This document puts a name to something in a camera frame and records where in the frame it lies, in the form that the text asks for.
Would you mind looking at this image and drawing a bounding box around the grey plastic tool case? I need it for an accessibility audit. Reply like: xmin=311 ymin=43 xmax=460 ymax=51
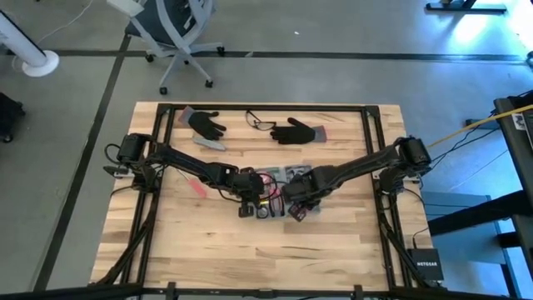
xmin=252 ymin=164 xmax=325 ymax=221

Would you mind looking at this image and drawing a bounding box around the pink handled metal tool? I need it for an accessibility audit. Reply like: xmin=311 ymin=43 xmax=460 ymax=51
xmin=177 ymin=167 xmax=208 ymax=199

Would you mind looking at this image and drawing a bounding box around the black work glove grey cuff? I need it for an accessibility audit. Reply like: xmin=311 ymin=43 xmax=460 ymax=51
xmin=269 ymin=117 xmax=328 ymax=146
xmin=178 ymin=105 xmax=228 ymax=141

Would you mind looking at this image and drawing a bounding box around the clear safety glasses black frame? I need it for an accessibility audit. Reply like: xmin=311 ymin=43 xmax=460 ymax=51
xmin=245 ymin=109 xmax=278 ymax=133

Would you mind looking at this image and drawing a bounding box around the grey utility knife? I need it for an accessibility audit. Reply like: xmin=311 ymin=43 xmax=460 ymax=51
xmin=192 ymin=136 xmax=228 ymax=153

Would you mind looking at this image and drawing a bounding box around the grey blue storage cabinet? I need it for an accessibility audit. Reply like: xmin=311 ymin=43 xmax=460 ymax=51
xmin=420 ymin=190 xmax=511 ymax=266

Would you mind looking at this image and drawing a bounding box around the grey blue office chair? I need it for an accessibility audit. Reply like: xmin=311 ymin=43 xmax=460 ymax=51
xmin=107 ymin=0 xmax=227 ymax=96

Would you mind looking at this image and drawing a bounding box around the black side desk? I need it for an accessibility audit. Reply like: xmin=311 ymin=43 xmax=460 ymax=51
xmin=427 ymin=94 xmax=533 ymax=300

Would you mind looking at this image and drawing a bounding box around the white tower fan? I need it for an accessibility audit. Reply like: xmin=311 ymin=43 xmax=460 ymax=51
xmin=0 ymin=7 xmax=60 ymax=78

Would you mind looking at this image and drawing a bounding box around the black desk foot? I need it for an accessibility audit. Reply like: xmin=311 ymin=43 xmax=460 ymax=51
xmin=425 ymin=0 xmax=508 ymax=14

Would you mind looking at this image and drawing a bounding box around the black floor equipment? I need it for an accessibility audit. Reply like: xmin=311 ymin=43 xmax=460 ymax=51
xmin=0 ymin=91 xmax=27 ymax=144

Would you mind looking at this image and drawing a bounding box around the black looped gripper cable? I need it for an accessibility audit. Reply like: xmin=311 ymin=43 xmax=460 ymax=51
xmin=262 ymin=172 xmax=280 ymax=202

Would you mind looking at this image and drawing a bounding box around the black Netgear network switch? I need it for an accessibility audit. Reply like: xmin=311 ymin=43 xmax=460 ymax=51
xmin=406 ymin=247 xmax=446 ymax=282

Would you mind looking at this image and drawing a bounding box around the yellow hanging cable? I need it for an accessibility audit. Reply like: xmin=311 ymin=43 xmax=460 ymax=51
xmin=428 ymin=103 xmax=533 ymax=149

